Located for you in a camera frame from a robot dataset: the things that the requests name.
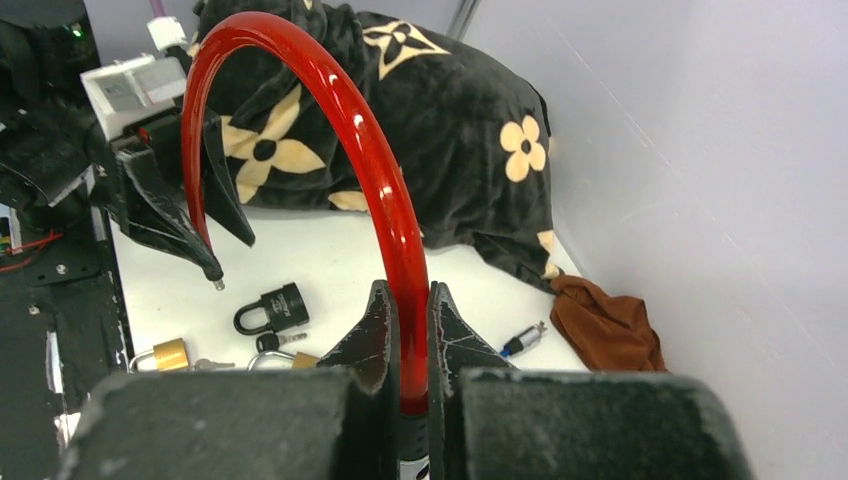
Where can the black padlock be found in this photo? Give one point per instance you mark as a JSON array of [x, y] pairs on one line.
[[284, 308]]

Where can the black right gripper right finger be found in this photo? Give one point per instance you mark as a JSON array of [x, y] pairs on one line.
[[491, 420]]

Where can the black floral patterned blanket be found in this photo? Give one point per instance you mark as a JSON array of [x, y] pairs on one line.
[[470, 136]]

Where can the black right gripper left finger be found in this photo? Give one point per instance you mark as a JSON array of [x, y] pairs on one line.
[[336, 420]]

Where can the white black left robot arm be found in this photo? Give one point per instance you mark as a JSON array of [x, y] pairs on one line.
[[76, 132]]

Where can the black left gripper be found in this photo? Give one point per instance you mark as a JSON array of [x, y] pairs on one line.
[[146, 192]]

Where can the small key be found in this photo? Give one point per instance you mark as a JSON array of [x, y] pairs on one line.
[[270, 341]]

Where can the small brass padlock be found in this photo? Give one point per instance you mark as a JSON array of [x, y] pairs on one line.
[[297, 360]]

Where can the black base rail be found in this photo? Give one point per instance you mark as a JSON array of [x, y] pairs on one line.
[[63, 330]]

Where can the blue cable lock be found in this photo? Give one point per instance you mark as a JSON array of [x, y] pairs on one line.
[[523, 340]]

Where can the brown crumpled cloth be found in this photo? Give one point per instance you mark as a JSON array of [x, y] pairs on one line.
[[608, 333]]

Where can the silver keys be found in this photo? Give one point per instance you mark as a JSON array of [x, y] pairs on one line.
[[204, 364]]

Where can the red cable lock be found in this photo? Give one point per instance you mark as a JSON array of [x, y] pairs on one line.
[[379, 177]]

